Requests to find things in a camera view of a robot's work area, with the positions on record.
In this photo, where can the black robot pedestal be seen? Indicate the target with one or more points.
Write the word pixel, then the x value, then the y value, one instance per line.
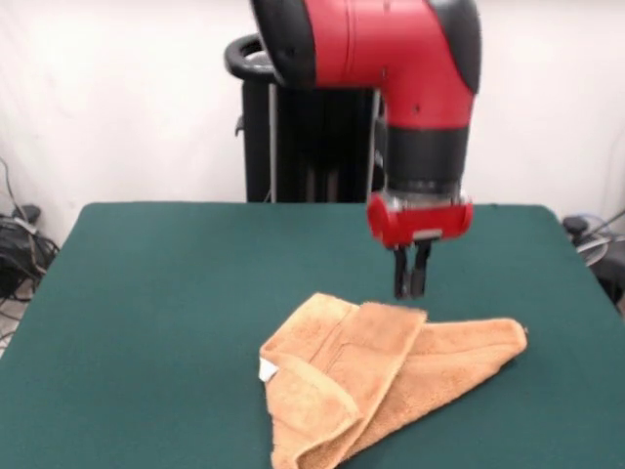
pixel 293 146

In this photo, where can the tan terry towel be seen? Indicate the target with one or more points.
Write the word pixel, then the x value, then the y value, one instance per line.
pixel 371 356

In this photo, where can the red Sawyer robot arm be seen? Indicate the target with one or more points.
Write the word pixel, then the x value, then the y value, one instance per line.
pixel 415 63

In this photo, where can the grey stand base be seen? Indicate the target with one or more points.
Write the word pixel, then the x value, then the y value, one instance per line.
pixel 595 250

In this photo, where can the dark green table cloth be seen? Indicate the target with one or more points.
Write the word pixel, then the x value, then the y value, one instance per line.
pixel 146 293

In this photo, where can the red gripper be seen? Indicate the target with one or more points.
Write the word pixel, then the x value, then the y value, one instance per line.
pixel 420 220

